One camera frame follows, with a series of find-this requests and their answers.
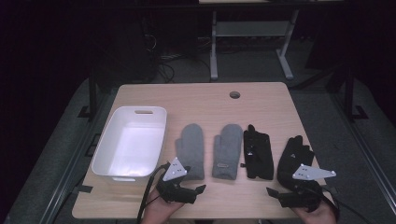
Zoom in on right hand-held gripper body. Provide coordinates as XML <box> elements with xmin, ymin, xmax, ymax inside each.
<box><xmin>277</xmin><ymin>163</ymin><xmax>337</xmax><ymax>210</ymax></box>

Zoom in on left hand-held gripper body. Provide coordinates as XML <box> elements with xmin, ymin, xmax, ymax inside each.
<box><xmin>155</xmin><ymin>157</ymin><xmax>199</xmax><ymax>205</ymax></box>

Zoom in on black glove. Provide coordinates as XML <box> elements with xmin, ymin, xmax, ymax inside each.
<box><xmin>276</xmin><ymin>134</ymin><xmax>316</xmax><ymax>190</ymax></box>
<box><xmin>240</xmin><ymin>124</ymin><xmax>275</xmax><ymax>181</ymax></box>

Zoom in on grey mitten with label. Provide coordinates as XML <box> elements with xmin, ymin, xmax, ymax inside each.
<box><xmin>211</xmin><ymin>123</ymin><xmax>244</xmax><ymax>180</ymax></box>

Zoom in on white plastic basket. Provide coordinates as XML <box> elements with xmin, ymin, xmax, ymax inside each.
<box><xmin>91</xmin><ymin>105</ymin><xmax>168</xmax><ymax>188</ymax></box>

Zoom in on person's right hand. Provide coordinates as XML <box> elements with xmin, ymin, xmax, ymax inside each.
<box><xmin>291</xmin><ymin>193</ymin><xmax>339</xmax><ymax>224</ymax></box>

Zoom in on person's left hand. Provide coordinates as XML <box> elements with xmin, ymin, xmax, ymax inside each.
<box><xmin>140</xmin><ymin>188</ymin><xmax>186</xmax><ymax>224</ymax></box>

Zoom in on black tape strip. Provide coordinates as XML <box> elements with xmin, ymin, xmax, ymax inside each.
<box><xmin>73</xmin><ymin>184</ymin><xmax>94</xmax><ymax>194</ymax></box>

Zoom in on black metal stand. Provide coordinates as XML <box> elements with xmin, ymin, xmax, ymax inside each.
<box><xmin>78</xmin><ymin>66</ymin><xmax>99</xmax><ymax>120</ymax></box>
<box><xmin>342</xmin><ymin>63</ymin><xmax>370</xmax><ymax>123</ymax></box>

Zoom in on tangle of floor cables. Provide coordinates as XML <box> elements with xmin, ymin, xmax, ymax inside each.
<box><xmin>141</xmin><ymin>32</ymin><xmax>213</xmax><ymax>84</ymax></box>

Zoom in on white metal desk frame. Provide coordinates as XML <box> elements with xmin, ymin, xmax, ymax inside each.
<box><xmin>209</xmin><ymin>8</ymin><xmax>301</xmax><ymax>81</ymax></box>

